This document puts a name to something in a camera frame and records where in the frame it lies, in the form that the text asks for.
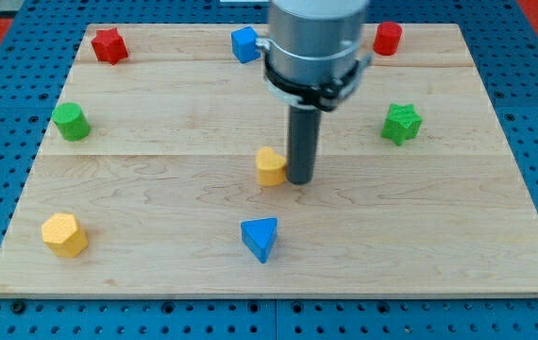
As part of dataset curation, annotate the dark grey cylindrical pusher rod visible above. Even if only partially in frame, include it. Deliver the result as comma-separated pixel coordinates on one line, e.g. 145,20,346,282
286,107,322,185

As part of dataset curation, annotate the yellow heart block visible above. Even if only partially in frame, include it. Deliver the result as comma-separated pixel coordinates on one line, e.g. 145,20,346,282
255,146,287,186

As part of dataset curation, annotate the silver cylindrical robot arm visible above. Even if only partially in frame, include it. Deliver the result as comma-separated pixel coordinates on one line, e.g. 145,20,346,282
257,0,371,185

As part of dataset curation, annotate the yellow hexagon block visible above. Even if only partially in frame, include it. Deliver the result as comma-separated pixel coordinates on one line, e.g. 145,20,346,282
41,212,89,258

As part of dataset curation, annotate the green star block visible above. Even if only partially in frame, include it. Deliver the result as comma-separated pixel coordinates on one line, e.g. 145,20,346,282
380,103,423,145

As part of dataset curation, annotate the blue cube block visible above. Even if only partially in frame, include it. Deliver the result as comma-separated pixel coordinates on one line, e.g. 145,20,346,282
230,26,261,63

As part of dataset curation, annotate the blue triangle block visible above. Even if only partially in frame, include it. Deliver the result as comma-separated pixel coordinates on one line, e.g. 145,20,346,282
241,217,278,264

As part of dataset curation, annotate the red cylinder block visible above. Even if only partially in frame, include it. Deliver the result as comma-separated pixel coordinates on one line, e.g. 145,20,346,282
373,21,403,56

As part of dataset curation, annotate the light wooden board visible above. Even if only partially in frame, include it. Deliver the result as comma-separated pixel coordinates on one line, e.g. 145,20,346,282
0,24,538,299

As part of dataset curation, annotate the red star block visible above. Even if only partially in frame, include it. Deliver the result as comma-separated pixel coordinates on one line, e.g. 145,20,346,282
92,27,129,65

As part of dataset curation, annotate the green cylinder block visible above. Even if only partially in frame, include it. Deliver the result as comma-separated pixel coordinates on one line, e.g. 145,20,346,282
51,102,91,142

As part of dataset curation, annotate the black clamp ring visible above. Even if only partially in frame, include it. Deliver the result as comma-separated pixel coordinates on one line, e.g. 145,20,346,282
255,36,374,113

